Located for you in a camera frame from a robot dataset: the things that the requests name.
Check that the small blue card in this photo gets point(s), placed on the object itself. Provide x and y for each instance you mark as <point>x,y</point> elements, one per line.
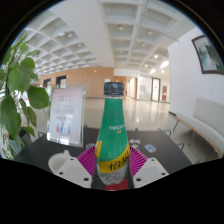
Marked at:
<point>150,148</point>

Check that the black metal chairs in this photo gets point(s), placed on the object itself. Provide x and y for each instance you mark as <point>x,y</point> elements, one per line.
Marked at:
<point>180,145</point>

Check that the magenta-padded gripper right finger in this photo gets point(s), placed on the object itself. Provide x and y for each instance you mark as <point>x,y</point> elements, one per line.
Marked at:
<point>150,170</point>

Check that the acrylic sign stand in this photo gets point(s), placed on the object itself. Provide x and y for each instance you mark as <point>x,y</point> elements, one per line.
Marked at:
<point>66,115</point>

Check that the long white bench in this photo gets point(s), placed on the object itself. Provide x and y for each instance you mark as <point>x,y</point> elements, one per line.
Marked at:
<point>206,123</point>

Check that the small green card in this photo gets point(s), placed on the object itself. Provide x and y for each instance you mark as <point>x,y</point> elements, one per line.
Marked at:
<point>90,145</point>

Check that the green-labelled clear drink bottle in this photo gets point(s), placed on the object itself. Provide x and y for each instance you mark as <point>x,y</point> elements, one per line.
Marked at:
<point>113,133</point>

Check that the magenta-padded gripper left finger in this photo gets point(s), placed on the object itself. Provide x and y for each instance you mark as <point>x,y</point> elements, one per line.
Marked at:
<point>75,170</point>

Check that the recessed ceiling lights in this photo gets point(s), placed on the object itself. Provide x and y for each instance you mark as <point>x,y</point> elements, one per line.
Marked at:
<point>150,32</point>

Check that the green leafy potted plant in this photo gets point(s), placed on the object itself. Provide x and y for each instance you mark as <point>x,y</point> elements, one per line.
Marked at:
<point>16,100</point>

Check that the black-framed glass door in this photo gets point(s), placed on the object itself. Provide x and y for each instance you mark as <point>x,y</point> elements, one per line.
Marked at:
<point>155,89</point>

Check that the dark-framed landscape picture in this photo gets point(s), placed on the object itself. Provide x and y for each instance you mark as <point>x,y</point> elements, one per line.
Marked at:
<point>211,55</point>

